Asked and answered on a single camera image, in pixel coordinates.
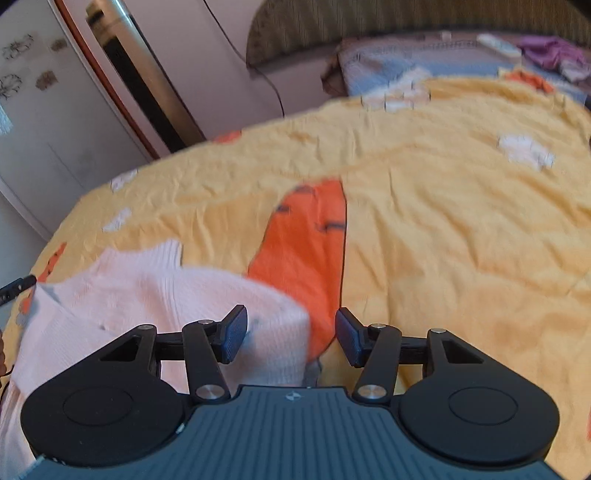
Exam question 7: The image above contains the pink knit sweater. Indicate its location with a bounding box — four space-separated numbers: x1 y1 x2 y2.
1 240 311 479

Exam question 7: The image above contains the purple cloth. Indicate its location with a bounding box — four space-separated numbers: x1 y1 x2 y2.
518 36 590 83

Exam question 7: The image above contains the gold tower fan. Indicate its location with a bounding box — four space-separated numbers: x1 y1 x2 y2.
86 0 205 153

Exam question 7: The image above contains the white floral wardrobe door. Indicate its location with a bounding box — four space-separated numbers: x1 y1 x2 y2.
1 1 148 235

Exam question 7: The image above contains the white remote control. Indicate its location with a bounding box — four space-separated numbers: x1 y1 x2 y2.
477 33 522 59

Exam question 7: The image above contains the black power cable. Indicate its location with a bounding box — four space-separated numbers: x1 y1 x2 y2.
201 0 287 117

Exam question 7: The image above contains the yellow carrot print bedsheet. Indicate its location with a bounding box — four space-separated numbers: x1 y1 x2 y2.
33 78 590 479

